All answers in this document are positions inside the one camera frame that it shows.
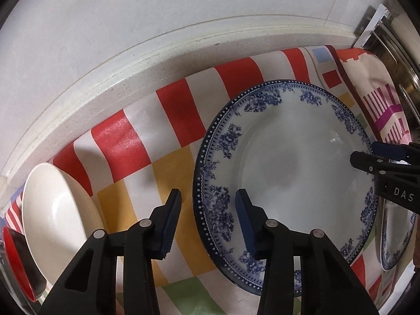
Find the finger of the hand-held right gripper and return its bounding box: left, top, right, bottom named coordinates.
left=350, top=150, right=420, bottom=184
left=372, top=141, right=420, bottom=163

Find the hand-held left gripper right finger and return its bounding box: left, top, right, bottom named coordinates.
left=235, top=188, right=381, bottom=315

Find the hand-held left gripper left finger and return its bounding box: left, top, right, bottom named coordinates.
left=39, top=188, right=182, bottom=315

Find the large blue floral plate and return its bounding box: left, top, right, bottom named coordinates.
left=193, top=79, right=379, bottom=297

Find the cream bowl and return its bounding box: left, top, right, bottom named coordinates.
left=22, top=163, right=106, bottom=286

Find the small blue floral plate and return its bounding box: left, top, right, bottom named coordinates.
left=380, top=200, right=418, bottom=271

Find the colourful checked table mat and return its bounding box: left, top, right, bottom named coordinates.
left=3, top=46, right=384, bottom=315

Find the pink striped placemat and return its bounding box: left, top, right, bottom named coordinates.
left=330, top=45, right=414, bottom=148

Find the metal dish rack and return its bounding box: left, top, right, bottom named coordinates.
left=353, top=4, right=420, bottom=122

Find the red bowl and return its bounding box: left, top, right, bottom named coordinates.
left=2, top=226, right=45, bottom=302

